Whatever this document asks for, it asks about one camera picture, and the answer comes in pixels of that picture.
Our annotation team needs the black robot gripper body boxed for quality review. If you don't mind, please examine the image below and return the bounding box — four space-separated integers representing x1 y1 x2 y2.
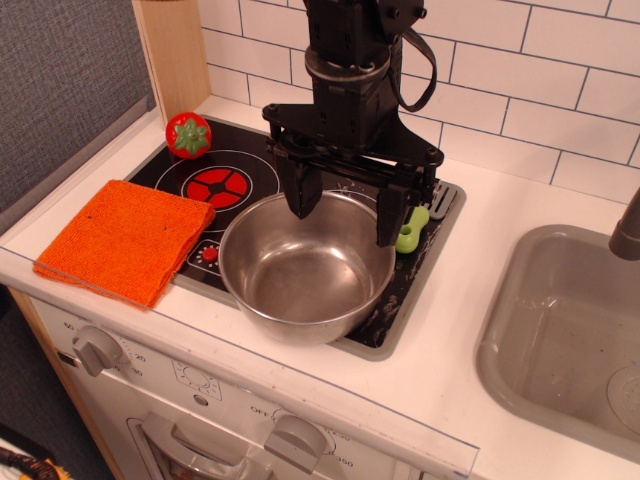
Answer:
262 74 444 200

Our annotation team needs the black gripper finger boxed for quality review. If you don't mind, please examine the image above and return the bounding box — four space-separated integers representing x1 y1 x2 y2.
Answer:
377 185 413 247
273 149 321 219

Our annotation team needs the red toy strawberry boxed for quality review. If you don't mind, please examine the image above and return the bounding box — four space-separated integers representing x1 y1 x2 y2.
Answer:
165 112 212 159

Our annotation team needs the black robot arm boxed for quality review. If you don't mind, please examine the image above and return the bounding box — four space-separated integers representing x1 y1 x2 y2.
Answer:
262 1 444 247

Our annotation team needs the metal pot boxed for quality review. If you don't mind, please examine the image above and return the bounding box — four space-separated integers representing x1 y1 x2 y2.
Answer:
219 191 396 345

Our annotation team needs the orange folded cloth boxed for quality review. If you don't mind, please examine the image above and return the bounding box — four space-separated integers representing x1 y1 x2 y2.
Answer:
33 180 216 308

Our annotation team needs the grey plastic sink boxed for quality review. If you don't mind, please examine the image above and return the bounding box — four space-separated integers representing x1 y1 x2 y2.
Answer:
477 225 639 462

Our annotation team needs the grey faucet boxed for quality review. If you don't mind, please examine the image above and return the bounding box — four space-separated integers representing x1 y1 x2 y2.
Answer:
608 188 640 261

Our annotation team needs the grey right oven knob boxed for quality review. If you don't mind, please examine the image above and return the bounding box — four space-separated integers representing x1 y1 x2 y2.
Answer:
264 415 328 474

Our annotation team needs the grey oven knob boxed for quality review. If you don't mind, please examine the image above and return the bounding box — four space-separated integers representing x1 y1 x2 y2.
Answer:
264 415 328 474
72 326 123 377

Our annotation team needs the grey left oven knob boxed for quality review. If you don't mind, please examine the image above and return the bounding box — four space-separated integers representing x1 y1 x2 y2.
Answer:
72 326 123 377

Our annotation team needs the white toy oven front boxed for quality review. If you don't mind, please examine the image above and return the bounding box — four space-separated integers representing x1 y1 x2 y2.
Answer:
34 301 478 479

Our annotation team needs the orange object on floor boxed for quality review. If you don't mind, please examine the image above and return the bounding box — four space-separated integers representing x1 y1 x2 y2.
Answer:
1 447 71 480

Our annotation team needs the green handled grey spatula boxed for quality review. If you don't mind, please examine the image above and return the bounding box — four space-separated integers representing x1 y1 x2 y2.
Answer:
395 182 458 254

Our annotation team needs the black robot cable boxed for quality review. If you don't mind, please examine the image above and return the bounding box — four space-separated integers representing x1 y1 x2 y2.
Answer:
387 27 439 114

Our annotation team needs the grey oven door handle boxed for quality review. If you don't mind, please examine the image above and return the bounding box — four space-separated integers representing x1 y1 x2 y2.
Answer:
141 413 249 479

